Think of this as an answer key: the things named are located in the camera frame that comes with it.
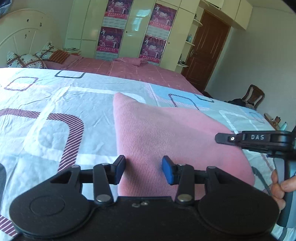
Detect brown wooden door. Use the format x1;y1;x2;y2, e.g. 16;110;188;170
182;11;230;92

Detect poster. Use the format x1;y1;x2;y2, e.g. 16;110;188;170
139;35;167;65
97;27;124;54
149;3;177;32
104;0;133;20

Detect wooden chair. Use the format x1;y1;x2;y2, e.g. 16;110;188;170
242;84;265;110

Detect teal bottle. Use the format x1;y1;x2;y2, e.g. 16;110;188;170
280;121;288;131

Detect folded pink cloth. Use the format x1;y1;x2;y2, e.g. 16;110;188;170
113;56;149;67

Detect pink sweater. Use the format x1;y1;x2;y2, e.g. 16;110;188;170
113;93;255;197

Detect upper right poster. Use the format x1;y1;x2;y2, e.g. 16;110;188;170
149;3;177;32

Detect lower left poster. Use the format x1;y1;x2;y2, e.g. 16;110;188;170
97;27;124;54

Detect striped brown pillow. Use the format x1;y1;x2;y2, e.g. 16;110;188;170
48;50;70;64

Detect upper left poster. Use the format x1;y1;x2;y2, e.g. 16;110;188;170
104;0;133;20

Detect lower right poster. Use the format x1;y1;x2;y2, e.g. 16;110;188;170
139;35;167;65

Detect cream wardrobe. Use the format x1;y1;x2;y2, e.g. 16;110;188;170
65;1;252;70

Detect corner shelves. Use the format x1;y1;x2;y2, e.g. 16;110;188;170
175;13;203;73

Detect right hand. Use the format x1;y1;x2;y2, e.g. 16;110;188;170
271;170;296;211

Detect patterned light blue bedsheet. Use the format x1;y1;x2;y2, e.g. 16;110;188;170
1;68;295;240

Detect pink checked bedspread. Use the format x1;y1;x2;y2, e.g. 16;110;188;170
45;55;202;95

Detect cream arched headboard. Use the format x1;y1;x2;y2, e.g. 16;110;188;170
0;9;62;67

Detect patterned pillow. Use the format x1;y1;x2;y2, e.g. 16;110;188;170
35;42;58;61
6;51;47;69

